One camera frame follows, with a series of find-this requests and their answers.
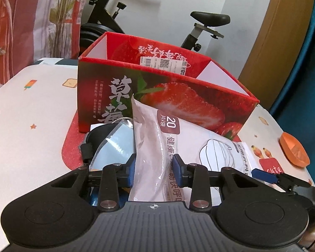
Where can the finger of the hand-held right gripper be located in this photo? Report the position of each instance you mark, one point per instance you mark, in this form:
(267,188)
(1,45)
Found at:
(263,175)

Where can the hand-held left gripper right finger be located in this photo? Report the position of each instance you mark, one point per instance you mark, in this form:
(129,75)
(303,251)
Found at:
(177,170)

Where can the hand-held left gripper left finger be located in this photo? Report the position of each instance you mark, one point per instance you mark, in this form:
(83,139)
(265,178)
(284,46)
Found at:
(130,170)

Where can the white face mask packet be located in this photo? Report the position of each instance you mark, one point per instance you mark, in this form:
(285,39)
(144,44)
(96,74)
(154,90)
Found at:
(189,141)

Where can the red strawberry print cardboard box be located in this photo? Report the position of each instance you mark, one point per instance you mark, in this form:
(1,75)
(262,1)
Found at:
(173,102)

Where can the white cartoon print packet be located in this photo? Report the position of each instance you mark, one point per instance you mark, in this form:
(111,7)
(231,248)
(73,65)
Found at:
(269,164)

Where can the small clear printed packet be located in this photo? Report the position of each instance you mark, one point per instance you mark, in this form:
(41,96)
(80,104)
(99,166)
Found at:
(242,155)

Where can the red glitter mat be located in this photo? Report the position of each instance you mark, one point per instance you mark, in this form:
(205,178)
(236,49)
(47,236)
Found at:
(73,147)

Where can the teal blue curtain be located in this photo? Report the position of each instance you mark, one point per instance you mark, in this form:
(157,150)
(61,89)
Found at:
(308,97)

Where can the white cartoon print tablecloth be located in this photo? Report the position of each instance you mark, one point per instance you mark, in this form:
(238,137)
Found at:
(36,105)

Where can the grey geometric pattern cloth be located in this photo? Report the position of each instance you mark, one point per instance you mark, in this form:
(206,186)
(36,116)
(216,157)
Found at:
(57,61)

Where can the wooden door panel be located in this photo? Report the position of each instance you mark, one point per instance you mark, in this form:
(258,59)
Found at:
(275,44)

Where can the black exercise bike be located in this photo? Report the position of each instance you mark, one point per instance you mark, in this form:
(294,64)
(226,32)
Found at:
(99,13)

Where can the floral red white curtain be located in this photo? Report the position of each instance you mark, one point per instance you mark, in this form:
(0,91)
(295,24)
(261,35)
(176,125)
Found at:
(29,18)

